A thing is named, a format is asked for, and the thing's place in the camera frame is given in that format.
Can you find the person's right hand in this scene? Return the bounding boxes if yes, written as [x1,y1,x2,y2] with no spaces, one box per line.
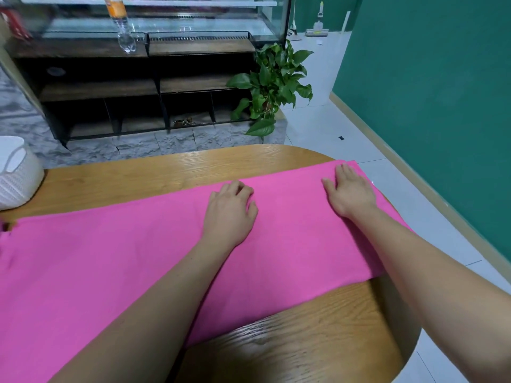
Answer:
[321,162,380,222]

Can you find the person's left hand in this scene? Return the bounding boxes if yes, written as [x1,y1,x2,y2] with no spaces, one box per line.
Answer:
[199,179,260,253]

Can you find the pink towel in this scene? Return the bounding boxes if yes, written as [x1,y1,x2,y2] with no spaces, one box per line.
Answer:
[0,159,413,383]

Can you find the white woven plastic basket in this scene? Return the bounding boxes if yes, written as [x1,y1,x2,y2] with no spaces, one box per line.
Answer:
[0,135,46,212]

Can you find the person's right forearm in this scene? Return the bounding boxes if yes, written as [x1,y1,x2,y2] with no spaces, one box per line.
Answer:
[350,203,511,383]

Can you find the person's left forearm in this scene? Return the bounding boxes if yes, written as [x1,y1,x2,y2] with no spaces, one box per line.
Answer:
[48,235,234,383]

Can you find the green potted plant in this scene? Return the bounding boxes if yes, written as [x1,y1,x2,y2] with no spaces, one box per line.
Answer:
[225,42,316,139]

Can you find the white mop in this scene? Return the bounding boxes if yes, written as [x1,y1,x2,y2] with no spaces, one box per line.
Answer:
[304,0,331,38]

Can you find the dark wooden shelf cabinet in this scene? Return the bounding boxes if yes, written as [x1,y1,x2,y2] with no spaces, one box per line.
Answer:
[3,33,282,146]

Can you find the glass display case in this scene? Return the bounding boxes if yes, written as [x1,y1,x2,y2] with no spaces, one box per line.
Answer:
[0,0,293,44]

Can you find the clear bottle with orange label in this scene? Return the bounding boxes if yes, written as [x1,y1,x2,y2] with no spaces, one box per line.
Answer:
[103,0,139,56]

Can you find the red label cola bottle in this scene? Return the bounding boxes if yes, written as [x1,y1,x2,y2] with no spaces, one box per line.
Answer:
[0,0,34,41]

